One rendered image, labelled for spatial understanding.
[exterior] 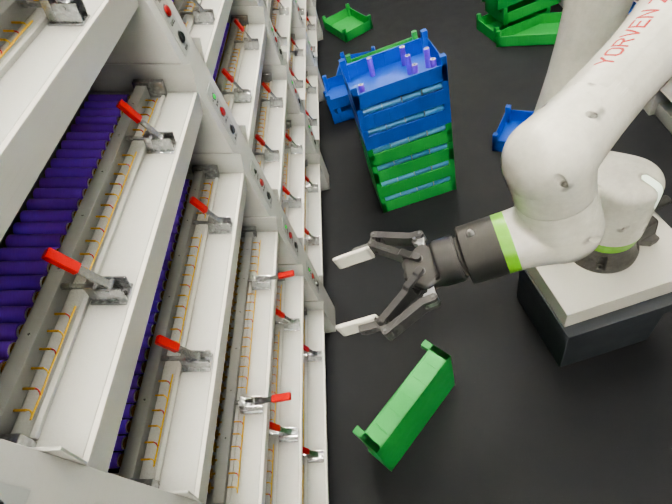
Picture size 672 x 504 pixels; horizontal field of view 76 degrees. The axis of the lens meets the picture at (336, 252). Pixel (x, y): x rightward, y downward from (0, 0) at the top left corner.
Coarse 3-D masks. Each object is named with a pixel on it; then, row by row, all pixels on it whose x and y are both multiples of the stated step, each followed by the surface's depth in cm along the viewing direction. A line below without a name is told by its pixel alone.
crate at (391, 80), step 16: (416, 48) 145; (432, 48) 139; (352, 64) 145; (384, 64) 147; (400, 64) 146; (352, 80) 148; (368, 80) 145; (384, 80) 142; (400, 80) 131; (416, 80) 132; (432, 80) 133; (352, 96) 132; (368, 96) 133; (384, 96) 134
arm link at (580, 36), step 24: (576, 0) 73; (600, 0) 71; (624, 0) 71; (576, 24) 75; (600, 24) 73; (576, 48) 77; (600, 48) 76; (552, 72) 83; (576, 72) 79; (552, 96) 84
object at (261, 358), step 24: (264, 240) 103; (240, 264) 99; (264, 264) 99; (264, 312) 91; (264, 336) 87; (264, 360) 84; (264, 384) 81; (264, 408) 78; (240, 432) 76; (264, 432) 76; (216, 456) 73; (264, 456) 73; (240, 480) 71; (264, 480) 73
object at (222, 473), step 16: (256, 256) 99; (240, 272) 94; (240, 288) 92; (240, 304) 89; (240, 320) 87; (240, 336) 85; (240, 352) 83; (224, 400) 77; (224, 416) 75; (224, 432) 73; (224, 448) 72; (240, 448) 73; (224, 464) 70; (224, 480) 69; (224, 496) 68
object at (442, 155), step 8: (448, 144) 153; (440, 152) 155; (448, 152) 156; (368, 160) 162; (416, 160) 156; (424, 160) 156; (432, 160) 157; (440, 160) 158; (376, 168) 155; (392, 168) 157; (400, 168) 157; (408, 168) 158; (416, 168) 159; (376, 176) 158; (384, 176) 159; (392, 176) 159
